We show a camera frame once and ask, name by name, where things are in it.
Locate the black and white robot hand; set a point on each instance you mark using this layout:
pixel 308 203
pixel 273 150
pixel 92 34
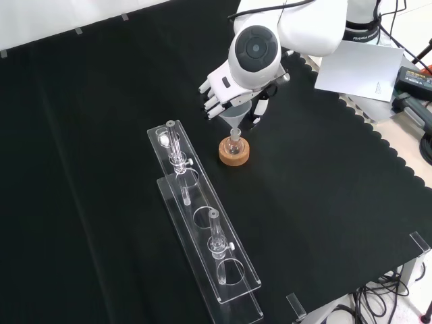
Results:
pixel 222 82

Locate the clear acrylic funnel stand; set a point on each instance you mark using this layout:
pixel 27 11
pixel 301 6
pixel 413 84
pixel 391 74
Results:
pixel 236 263

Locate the clear acrylic cloth clip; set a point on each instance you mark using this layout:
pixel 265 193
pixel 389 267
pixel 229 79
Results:
pixel 295 305
pixel 420 243

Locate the glass round-bottom flask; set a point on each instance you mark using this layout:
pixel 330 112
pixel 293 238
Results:
pixel 234 145

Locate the glass weighing funnel with powder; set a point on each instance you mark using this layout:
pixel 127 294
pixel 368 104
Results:
pixel 164 139

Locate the black power adapter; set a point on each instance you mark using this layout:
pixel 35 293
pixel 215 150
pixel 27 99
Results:
pixel 416 79

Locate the black bench cloth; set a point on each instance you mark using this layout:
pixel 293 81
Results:
pixel 101 168

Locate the black tripod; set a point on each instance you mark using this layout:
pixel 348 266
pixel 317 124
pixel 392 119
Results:
pixel 422 53

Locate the white translucent plastic funnel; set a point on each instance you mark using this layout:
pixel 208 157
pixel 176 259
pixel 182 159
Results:
pixel 234 118

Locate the grey tape piece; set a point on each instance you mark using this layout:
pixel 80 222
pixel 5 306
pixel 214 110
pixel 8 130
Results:
pixel 78 30
pixel 4 54
pixel 125 17

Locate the white paper sheet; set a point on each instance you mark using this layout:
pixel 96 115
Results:
pixel 357 71

